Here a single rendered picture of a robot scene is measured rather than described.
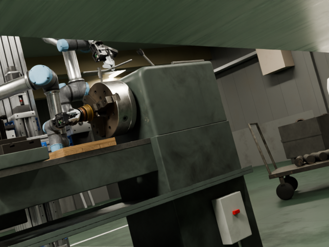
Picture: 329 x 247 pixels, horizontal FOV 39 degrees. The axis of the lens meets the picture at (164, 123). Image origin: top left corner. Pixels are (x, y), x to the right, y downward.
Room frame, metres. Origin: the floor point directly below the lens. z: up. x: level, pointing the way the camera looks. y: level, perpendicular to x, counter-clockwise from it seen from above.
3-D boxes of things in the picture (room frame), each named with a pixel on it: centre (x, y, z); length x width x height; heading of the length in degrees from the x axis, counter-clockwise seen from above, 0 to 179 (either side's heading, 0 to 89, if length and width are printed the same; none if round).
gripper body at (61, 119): (2.50, 0.53, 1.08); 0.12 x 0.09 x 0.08; 41
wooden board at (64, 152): (2.39, 0.49, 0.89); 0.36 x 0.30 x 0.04; 41
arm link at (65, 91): (3.08, 0.63, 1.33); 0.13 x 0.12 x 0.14; 121
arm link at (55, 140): (2.64, 0.63, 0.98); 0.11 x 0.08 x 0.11; 178
